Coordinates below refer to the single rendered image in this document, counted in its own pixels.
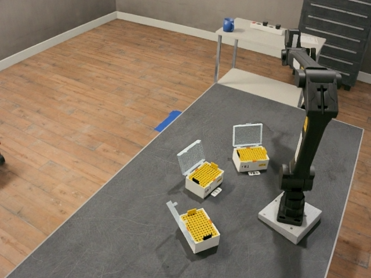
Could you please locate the white pipette tip box with clear lid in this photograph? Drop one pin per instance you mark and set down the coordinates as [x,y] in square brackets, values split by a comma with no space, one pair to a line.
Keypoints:
[246,135]

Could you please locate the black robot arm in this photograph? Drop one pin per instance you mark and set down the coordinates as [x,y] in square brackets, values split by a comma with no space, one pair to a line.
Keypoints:
[319,90]

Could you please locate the yellow pipette tip rack plate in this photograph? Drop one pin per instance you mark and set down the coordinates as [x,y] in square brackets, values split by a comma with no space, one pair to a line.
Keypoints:
[199,225]
[251,154]
[205,174]

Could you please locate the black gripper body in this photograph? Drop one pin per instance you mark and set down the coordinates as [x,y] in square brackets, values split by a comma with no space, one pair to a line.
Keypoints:
[312,55]

